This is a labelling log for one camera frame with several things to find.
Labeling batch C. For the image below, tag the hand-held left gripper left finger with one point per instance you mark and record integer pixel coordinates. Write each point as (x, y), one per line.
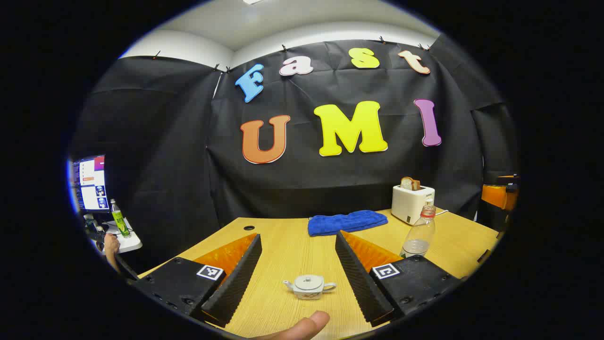
(236, 278)

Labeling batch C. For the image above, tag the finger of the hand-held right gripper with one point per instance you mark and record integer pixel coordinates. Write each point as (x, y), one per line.
(495, 196)

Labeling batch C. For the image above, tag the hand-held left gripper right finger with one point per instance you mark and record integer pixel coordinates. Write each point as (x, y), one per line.
(358, 278)

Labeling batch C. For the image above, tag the white teacup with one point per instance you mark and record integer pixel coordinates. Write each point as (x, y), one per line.
(309, 291)

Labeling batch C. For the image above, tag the clear plastic water bottle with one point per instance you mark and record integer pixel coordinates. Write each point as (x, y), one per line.
(419, 236)

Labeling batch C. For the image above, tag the green drink bottle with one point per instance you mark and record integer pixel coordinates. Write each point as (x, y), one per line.
(120, 222)

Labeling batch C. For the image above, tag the blue towel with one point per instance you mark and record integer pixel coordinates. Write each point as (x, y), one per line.
(347, 222)

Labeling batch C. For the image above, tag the white toaster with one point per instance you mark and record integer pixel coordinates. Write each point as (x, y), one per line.
(410, 205)

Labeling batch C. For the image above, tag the bread slice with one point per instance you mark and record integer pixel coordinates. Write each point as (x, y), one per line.
(409, 183)

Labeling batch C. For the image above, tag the white side table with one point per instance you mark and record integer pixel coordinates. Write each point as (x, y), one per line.
(130, 243)

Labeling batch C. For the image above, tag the black backdrop cloth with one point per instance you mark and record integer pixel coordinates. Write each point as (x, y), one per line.
(302, 179)

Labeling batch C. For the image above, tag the computer monitor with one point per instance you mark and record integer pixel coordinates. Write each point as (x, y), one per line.
(89, 184)

